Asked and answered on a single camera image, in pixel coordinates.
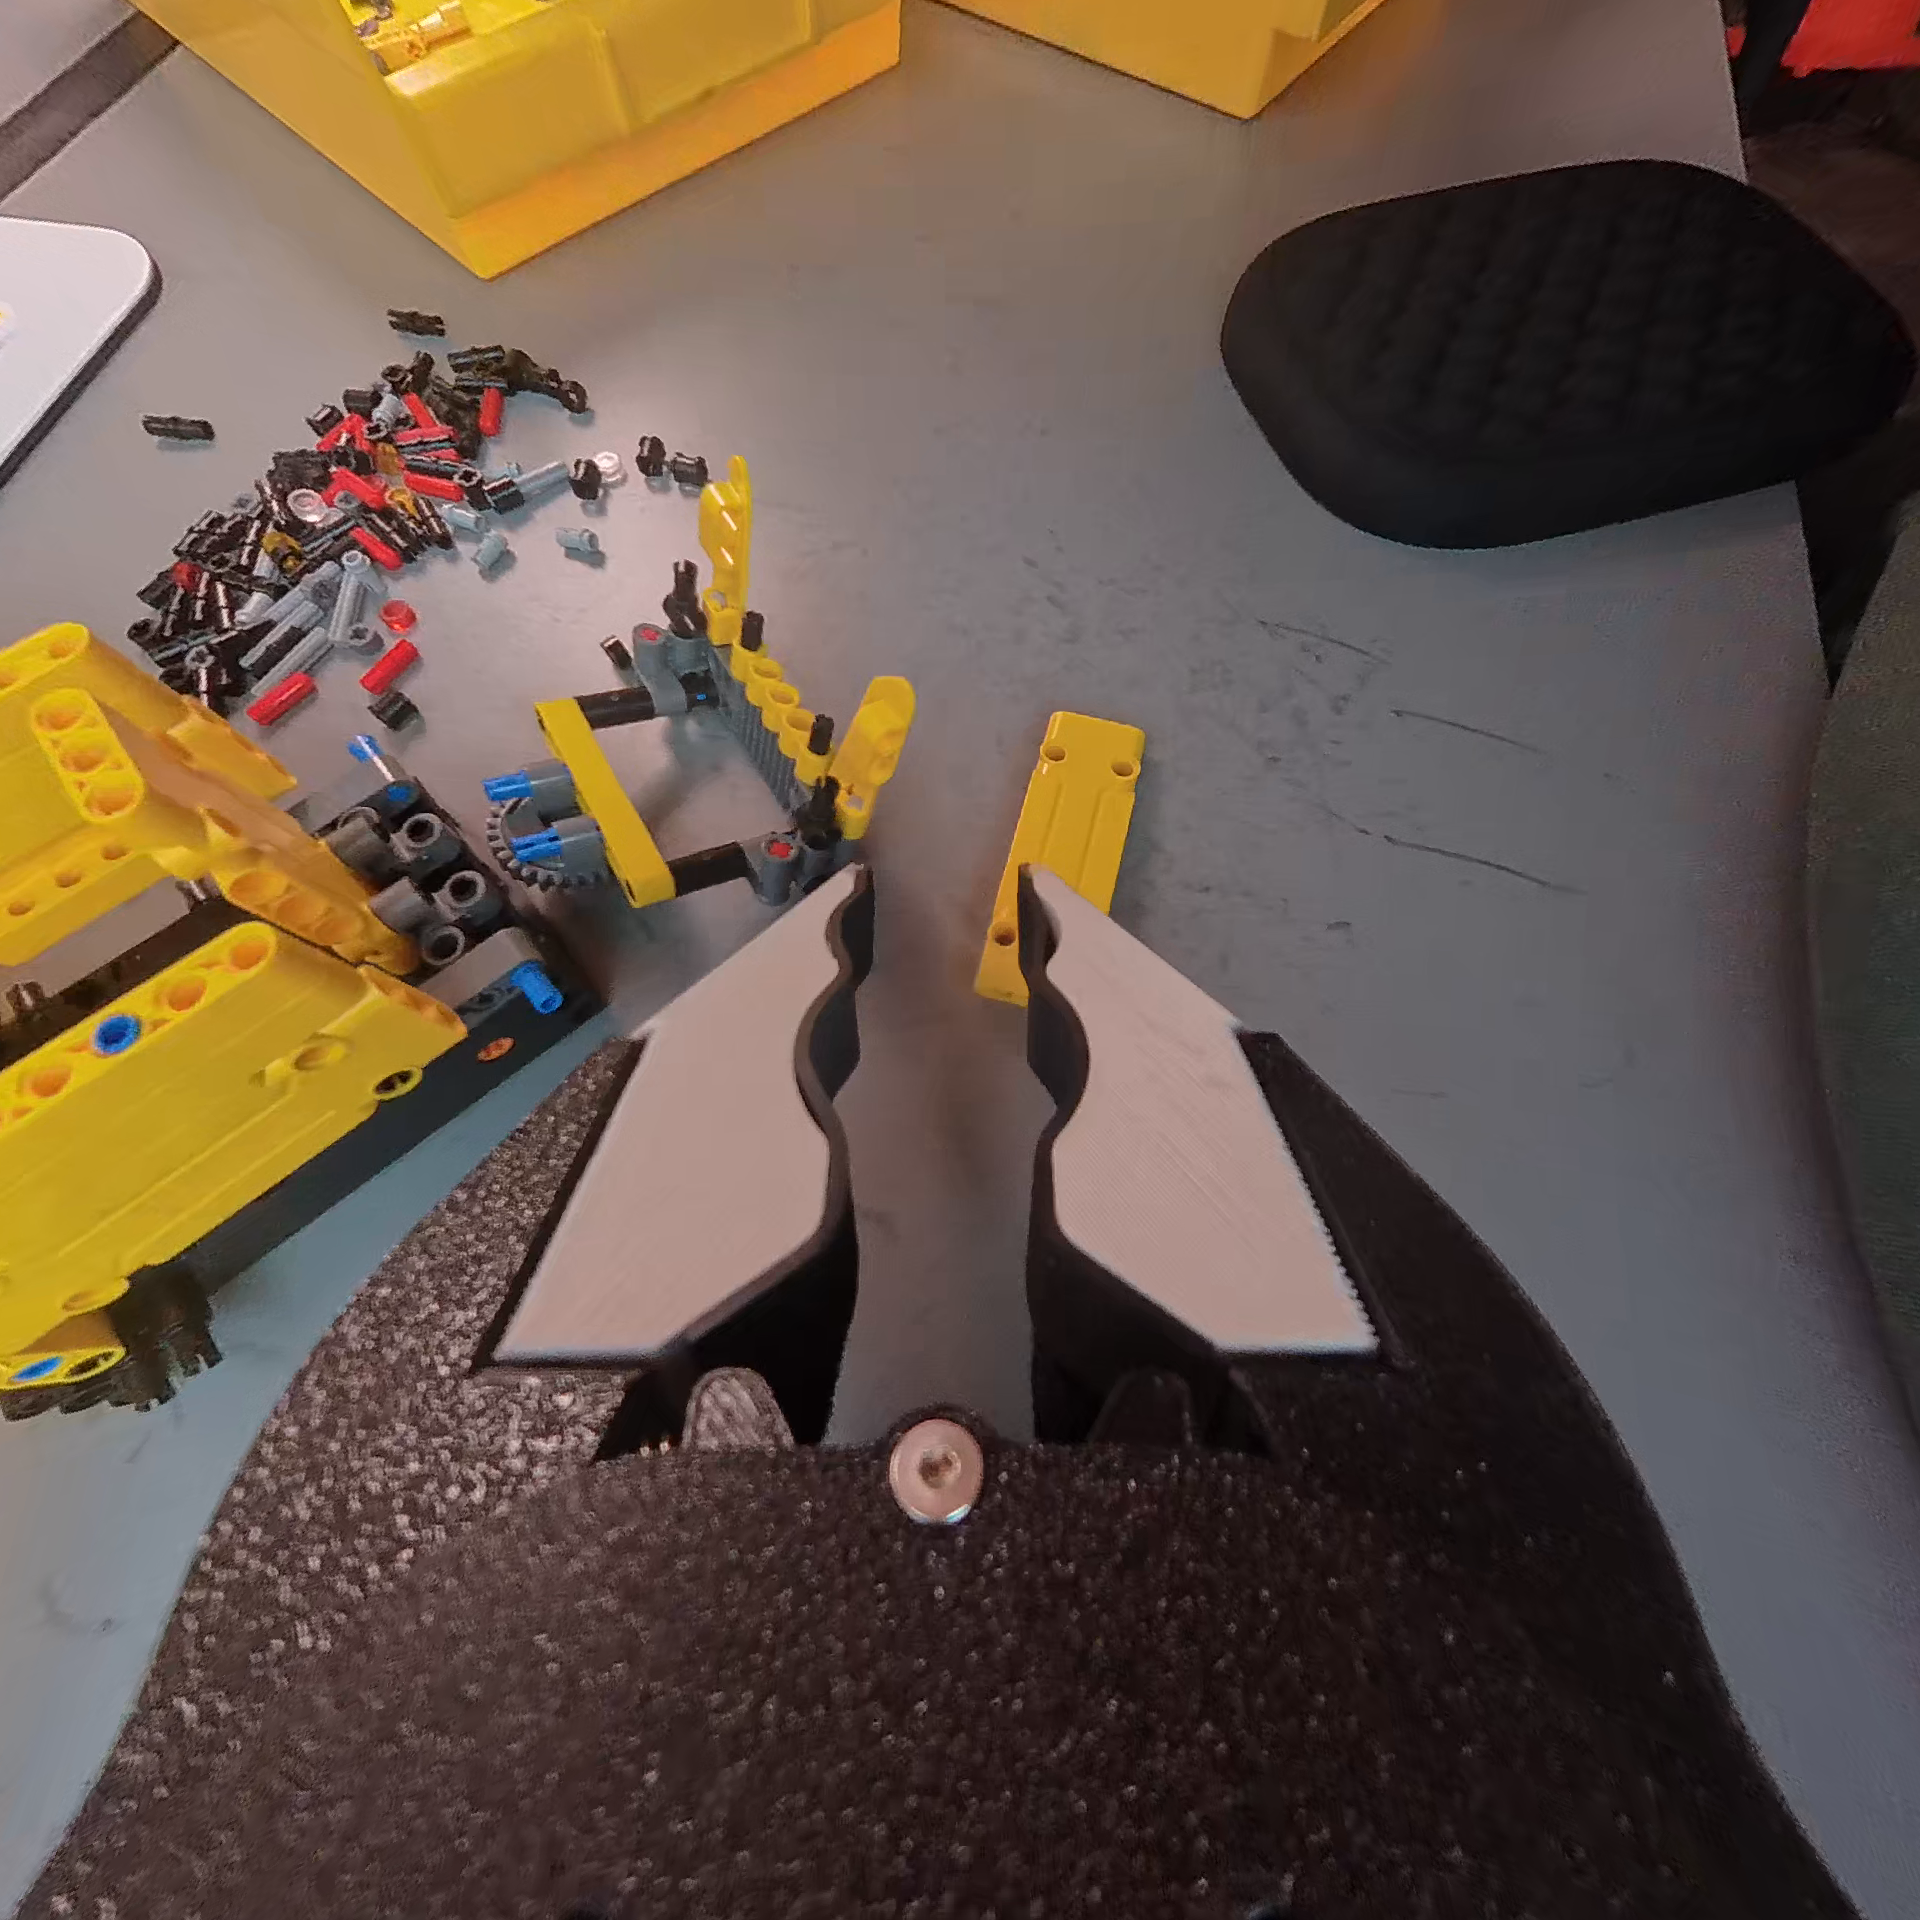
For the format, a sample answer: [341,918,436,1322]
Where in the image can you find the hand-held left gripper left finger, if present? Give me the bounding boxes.
[486,862,874,1447]

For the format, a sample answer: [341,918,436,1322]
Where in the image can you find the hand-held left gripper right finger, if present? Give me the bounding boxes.
[1017,868,1382,1447]

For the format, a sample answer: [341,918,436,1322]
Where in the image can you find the yellow lego beam with black pins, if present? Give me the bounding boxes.
[537,682,753,911]

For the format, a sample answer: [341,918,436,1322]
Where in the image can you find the yellow lego panel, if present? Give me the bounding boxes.
[974,713,1151,1009]

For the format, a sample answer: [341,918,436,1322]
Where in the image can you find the grey lego gear with blue pins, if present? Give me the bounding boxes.
[481,756,604,899]

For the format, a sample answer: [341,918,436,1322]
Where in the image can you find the grey yellow lego rack assembly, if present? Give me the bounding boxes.
[601,455,917,911]

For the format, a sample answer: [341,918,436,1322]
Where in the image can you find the large yellow black lego model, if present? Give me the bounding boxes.
[0,621,610,1421]

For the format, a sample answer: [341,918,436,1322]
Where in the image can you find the pile of small lego pins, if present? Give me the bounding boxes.
[129,308,710,736]

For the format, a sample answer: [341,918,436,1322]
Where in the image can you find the heap of mixed lego pieces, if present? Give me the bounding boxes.
[336,0,454,72]

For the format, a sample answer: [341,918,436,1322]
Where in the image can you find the black padded armrest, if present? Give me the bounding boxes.
[1217,158,1918,551]

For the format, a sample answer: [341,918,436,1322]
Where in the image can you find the yellow plastic storage bin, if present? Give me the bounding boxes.
[935,0,1390,121]
[129,0,905,282]

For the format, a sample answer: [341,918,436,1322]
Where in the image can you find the pale rounded board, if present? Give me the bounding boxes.
[0,213,162,485]

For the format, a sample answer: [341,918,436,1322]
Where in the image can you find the orange reflective vest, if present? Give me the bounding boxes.
[1744,0,1920,81]

